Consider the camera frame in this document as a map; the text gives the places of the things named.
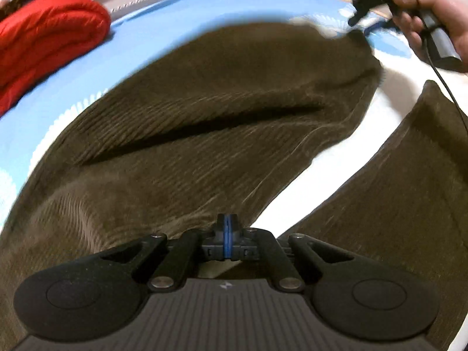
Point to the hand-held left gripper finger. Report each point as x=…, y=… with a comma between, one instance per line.
x=223, y=231
x=231, y=231

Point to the person's right hand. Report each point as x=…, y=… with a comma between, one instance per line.
x=451, y=12

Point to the blue white printed blanket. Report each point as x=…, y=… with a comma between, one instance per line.
x=44, y=128

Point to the red folded blanket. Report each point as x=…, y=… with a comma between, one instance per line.
x=47, y=40

